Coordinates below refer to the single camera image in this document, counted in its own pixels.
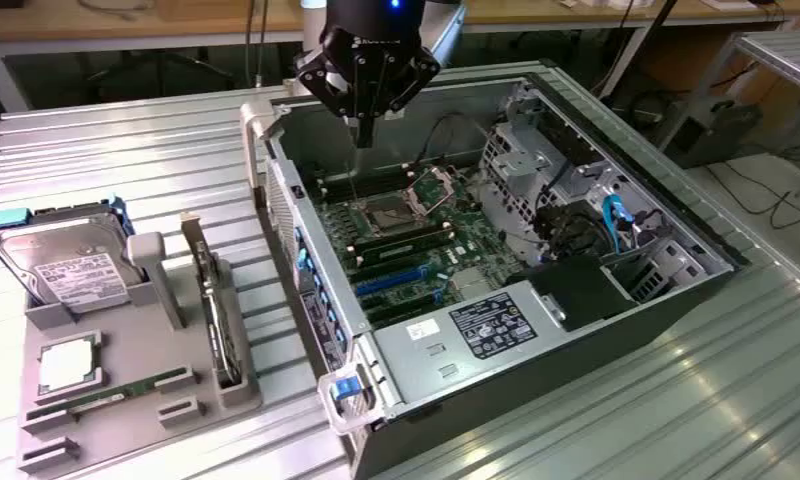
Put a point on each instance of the silver hard disk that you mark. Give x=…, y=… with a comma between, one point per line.
x=60, y=260

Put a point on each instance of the black plastic fan shroud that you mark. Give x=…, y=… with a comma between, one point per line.
x=574, y=290

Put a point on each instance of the black chair base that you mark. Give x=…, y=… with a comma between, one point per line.
x=160, y=70

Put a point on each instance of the metal socket cover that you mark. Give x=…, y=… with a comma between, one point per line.
x=432, y=189

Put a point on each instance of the green RAM stick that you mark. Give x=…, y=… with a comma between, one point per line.
x=107, y=397

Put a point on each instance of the metal disk bay cage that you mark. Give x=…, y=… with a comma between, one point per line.
x=520, y=155

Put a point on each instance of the aluminium frame table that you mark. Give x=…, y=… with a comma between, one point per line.
x=783, y=55

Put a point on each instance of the open black PC case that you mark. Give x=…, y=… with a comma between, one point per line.
x=640, y=320

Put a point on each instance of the graphics card with metal bracket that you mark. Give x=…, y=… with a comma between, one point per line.
x=215, y=300

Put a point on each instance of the blue case latch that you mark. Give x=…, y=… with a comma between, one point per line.
x=347, y=389

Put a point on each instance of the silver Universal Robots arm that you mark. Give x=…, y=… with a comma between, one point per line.
x=448, y=30

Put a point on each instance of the black expansion slot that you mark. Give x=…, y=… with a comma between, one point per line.
x=400, y=305

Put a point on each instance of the CPU socket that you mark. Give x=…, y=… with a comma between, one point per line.
x=392, y=212

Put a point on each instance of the wooden desk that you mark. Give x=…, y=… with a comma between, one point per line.
x=140, y=15

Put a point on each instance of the blue disk carrier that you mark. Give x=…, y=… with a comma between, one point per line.
x=121, y=215

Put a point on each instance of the grey power supply unit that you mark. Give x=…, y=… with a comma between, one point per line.
x=467, y=345

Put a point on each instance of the black box on floor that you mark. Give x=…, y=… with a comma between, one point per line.
x=710, y=132

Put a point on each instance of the blue expansion slot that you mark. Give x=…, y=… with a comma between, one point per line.
x=390, y=281

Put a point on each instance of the CPU chip with silver lid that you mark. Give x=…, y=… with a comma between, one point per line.
x=69, y=367

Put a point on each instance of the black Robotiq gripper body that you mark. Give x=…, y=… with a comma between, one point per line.
x=374, y=30

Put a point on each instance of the small metal disk bay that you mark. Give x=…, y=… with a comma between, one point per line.
x=654, y=272

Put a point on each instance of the grey parts rack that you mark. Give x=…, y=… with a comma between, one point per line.
x=140, y=360

